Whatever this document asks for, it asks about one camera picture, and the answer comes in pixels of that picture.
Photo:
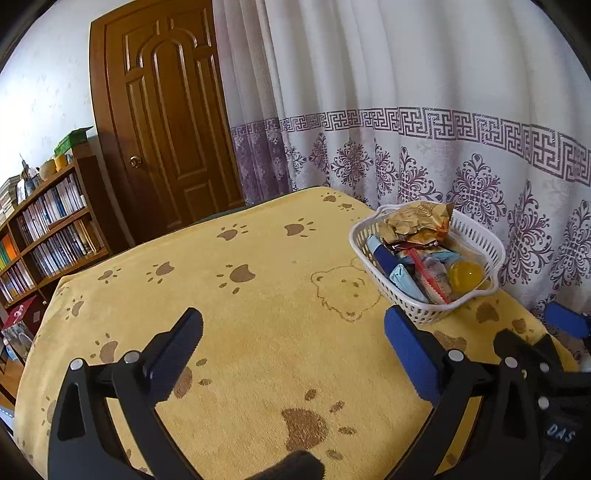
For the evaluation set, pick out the brown wooden door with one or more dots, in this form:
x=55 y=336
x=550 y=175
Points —
x=171 y=115

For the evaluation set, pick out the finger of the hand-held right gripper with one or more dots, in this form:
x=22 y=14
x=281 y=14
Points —
x=568 y=321
x=517 y=348

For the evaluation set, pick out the brass door knob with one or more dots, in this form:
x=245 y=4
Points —
x=135 y=161

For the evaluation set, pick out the red-edged clear pastry packet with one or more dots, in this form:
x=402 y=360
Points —
x=431 y=277

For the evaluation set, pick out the white purple patterned curtain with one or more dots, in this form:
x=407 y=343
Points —
x=392 y=69

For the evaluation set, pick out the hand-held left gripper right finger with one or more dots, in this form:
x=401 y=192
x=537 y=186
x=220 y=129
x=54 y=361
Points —
x=411 y=355

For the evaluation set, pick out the wooden bookshelf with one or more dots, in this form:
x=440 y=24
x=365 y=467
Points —
x=99 y=194

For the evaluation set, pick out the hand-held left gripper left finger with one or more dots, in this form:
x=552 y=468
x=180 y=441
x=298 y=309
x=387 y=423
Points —
x=178 y=355

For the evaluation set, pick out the yellow jelly cup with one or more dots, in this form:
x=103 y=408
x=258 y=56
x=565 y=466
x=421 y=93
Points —
x=464 y=277

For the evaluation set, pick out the gold foil snack packet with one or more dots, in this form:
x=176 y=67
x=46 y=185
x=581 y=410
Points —
x=415 y=221

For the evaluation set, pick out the green box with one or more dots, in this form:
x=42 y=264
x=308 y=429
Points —
x=71 y=141

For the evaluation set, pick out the yellow paw-print blanket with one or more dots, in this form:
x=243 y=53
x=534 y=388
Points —
x=231 y=323

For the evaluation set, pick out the rows of shelved books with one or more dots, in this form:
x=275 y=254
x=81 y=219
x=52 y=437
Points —
x=51 y=212

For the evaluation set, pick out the light blue snack packet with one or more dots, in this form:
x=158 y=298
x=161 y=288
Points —
x=406 y=281

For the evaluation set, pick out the small decorative figurine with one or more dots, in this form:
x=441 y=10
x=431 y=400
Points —
x=28 y=173

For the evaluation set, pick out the white plastic basket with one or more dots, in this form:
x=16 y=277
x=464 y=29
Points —
x=480 y=240

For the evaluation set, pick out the beige bowl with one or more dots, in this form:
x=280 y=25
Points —
x=47 y=170

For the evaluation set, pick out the stack of books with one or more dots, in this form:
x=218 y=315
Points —
x=7 y=198

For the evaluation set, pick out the red box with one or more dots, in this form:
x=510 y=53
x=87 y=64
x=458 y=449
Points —
x=21 y=314

